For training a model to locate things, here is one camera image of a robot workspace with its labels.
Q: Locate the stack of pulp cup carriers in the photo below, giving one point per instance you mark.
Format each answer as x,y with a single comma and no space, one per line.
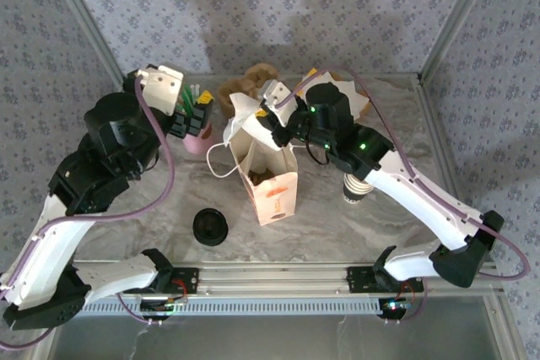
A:
244,86

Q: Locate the printed paper takeout bag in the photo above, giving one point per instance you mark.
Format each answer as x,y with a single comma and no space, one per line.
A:
274,195

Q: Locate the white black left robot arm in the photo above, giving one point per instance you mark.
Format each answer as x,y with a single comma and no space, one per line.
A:
55,250

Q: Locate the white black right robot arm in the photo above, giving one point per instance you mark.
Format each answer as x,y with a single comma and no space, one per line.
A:
426,208

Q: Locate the pink tin holder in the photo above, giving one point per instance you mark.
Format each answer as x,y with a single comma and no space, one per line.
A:
198,141

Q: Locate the brown cardboard napkin box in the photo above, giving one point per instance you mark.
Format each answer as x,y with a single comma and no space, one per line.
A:
366,106

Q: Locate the stack of paper cups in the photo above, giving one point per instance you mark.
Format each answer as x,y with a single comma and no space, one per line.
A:
356,191

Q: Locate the stack of black cup lids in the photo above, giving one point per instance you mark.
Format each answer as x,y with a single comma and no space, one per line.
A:
211,227

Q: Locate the grey metal sheet panel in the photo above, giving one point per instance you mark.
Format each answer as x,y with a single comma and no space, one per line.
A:
274,339

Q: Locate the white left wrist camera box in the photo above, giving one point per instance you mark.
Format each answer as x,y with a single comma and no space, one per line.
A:
162,88

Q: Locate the aluminium frame post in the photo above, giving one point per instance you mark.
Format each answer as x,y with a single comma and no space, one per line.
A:
84,10
455,18

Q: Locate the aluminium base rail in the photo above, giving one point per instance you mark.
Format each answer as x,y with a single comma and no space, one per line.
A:
274,277

